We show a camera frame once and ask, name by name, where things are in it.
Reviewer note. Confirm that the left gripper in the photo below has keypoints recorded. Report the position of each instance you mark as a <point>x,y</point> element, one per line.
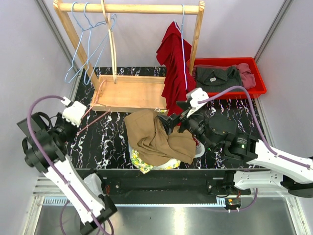
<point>74,128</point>

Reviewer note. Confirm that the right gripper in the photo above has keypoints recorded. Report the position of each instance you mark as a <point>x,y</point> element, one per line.
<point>169,123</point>

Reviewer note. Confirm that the khaki skirt white lining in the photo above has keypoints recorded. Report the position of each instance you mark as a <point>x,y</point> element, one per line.
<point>147,135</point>

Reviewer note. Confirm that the lemon print skirt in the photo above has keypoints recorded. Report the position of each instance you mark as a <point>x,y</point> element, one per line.
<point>145,168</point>

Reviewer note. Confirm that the plain red skirt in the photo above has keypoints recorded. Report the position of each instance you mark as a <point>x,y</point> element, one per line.
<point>169,54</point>

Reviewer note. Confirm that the blue wire hanger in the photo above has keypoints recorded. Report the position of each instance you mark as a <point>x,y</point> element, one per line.
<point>97,51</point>
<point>85,65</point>
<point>182,46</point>

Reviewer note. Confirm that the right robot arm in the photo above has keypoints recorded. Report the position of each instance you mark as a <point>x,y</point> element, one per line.
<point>282,170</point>

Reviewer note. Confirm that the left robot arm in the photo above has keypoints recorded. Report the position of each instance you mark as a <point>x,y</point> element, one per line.
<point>44,149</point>

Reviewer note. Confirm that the white plastic mesh basket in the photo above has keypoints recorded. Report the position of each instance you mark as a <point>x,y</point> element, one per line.
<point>200,149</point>

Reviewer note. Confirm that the wooden clothes rack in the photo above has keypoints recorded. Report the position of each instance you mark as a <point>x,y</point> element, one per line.
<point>130,93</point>

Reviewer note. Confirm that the dark grey striped shirt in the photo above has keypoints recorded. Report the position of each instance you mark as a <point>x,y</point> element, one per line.
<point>215,80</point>

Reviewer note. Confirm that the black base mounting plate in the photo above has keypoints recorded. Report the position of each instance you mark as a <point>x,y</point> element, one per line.
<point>160,187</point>

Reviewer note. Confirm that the pink garment in bin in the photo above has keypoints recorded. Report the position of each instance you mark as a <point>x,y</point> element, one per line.
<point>247,77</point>

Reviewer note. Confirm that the red plastic bin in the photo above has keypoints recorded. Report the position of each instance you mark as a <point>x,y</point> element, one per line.
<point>255,92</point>

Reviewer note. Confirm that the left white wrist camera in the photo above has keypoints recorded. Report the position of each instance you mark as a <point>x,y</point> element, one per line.
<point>73,112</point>

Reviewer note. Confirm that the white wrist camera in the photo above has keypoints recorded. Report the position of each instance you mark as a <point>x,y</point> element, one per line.
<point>191,104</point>
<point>73,112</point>

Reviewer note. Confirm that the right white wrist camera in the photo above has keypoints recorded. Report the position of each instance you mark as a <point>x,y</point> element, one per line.
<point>191,104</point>

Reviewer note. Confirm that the aluminium frame rail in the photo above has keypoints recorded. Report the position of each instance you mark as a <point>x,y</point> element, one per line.
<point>244,185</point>

